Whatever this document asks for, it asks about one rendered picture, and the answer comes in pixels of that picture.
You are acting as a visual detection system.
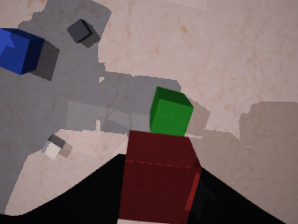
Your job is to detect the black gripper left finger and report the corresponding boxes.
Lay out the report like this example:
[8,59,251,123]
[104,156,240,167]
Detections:
[0,153,125,224]

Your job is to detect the green block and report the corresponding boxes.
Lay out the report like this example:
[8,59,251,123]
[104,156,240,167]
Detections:
[150,87,186,115]
[149,92,193,136]

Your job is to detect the blue cube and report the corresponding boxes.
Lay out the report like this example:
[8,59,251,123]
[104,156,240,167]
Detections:
[0,28,45,75]

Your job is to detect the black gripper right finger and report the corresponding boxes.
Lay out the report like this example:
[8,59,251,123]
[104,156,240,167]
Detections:
[186,168,286,224]

